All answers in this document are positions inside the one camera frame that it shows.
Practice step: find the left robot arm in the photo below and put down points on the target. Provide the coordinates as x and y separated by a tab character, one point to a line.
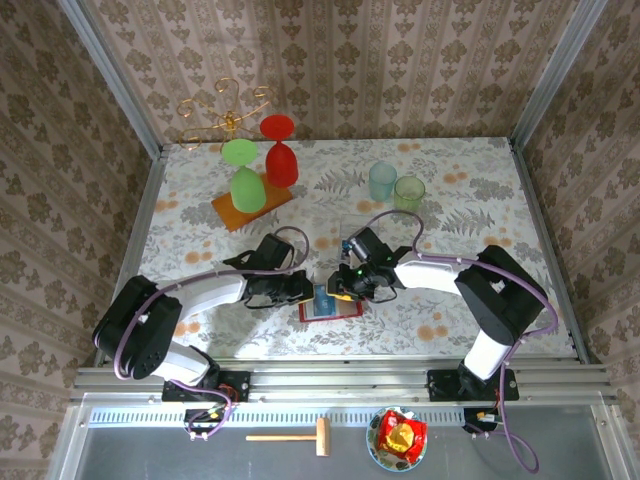
150	325

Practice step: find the green tumbler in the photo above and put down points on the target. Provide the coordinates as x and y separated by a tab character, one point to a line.
409	197

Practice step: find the red wine glass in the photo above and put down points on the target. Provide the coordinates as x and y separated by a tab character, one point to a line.
281	165

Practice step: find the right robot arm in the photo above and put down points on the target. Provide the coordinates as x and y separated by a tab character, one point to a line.
505	305

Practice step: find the wooden mallet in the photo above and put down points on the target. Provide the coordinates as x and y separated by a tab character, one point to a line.
324	437

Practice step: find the green wine glass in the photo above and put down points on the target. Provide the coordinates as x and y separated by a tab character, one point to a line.
247	192

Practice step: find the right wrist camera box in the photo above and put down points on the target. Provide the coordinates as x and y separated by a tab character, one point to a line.
372	242

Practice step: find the red card holder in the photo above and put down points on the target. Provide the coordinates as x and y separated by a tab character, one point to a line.
350	312

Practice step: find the black connector block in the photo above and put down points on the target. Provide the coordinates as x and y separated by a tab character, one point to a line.
472	425
200	417

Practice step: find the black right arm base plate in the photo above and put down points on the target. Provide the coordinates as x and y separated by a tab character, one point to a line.
440	387

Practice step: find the blue tumbler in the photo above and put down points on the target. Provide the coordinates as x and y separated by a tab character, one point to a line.
381	187

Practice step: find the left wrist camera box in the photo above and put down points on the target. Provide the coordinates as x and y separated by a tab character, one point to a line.
275	250

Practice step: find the grey metal shelf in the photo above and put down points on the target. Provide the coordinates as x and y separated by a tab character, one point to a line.
150	460

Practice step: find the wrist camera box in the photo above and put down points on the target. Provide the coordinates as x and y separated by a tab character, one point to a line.
275	250
372	242

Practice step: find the red snack bag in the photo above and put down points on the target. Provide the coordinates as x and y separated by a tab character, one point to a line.
400	435

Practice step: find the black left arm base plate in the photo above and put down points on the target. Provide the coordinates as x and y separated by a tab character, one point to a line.
240	385

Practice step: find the patterned bowl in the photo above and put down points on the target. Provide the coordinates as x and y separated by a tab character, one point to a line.
385	462

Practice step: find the aluminium extrusion frame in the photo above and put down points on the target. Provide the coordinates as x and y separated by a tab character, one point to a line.
325	380

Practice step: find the dark blue card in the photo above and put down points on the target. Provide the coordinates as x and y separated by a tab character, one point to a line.
346	248

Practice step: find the clear plastic tray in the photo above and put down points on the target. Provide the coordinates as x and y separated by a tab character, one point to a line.
352	225

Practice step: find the blue credit card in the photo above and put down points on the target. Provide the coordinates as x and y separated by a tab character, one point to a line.
324	307

